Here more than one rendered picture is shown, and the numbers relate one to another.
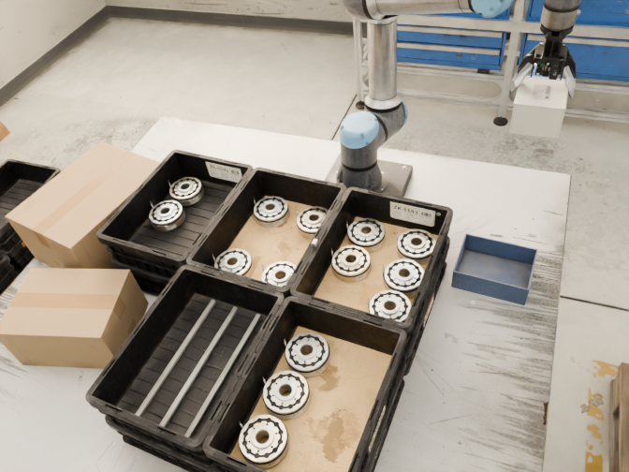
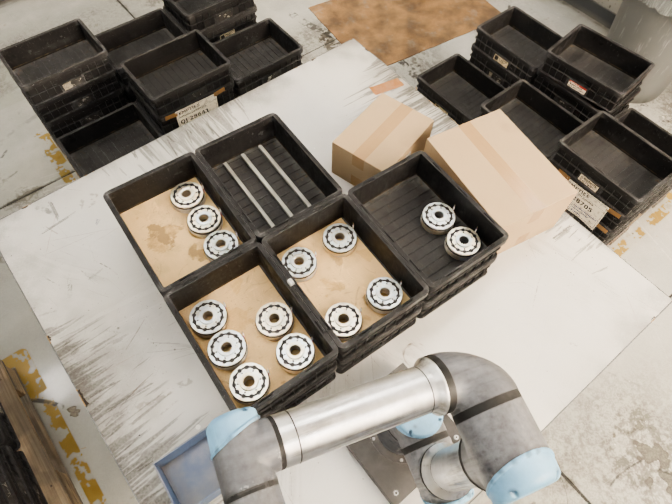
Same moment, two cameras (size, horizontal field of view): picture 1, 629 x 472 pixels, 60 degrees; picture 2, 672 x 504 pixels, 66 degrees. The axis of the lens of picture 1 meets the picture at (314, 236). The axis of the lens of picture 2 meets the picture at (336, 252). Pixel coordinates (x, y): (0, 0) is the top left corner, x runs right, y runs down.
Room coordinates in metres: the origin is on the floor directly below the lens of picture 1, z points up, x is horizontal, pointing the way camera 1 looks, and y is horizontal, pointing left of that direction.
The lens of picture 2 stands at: (1.29, -0.53, 2.17)
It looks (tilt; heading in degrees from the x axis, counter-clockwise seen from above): 60 degrees down; 112
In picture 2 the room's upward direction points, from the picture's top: 3 degrees clockwise
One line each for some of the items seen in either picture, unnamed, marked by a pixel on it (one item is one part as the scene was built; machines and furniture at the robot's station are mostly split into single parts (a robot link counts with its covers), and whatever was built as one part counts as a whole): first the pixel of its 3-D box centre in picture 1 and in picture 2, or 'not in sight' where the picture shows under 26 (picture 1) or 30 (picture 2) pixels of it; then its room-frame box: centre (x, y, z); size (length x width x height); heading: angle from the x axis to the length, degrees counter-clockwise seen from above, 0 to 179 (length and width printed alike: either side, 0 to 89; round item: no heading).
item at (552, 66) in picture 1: (551, 49); not in sight; (1.15, -0.63, 1.25); 0.09 x 0.08 x 0.12; 153
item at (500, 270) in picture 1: (494, 268); (204, 466); (0.93, -0.48, 0.74); 0.20 x 0.15 x 0.07; 60
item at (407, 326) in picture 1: (374, 252); (249, 324); (0.90, -0.14, 0.92); 0.40 x 0.30 x 0.02; 149
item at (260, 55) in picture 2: not in sight; (257, 75); (0.08, 1.27, 0.31); 0.40 x 0.30 x 0.34; 63
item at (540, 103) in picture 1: (540, 98); not in sight; (1.18, -0.64, 1.10); 0.20 x 0.12 x 0.09; 153
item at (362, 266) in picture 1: (350, 260); (274, 319); (0.94, -0.08, 0.86); 0.10 x 0.10 x 0.01
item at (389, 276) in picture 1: (403, 274); (226, 347); (0.86, -0.21, 0.86); 0.10 x 0.10 x 0.01
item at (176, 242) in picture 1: (183, 214); (422, 225); (1.21, 0.37, 0.87); 0.40 x 0.30 x 0.11; 149
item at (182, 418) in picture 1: (197, 358); (268, 182); (0.71, 0.32, 0.87); 0.40 x 0.30 x 0.11; 149
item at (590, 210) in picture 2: not in sight; (580, 203); (1.75, 1.08, 0.41); 0.31 x 0.02 x 0.16; 153
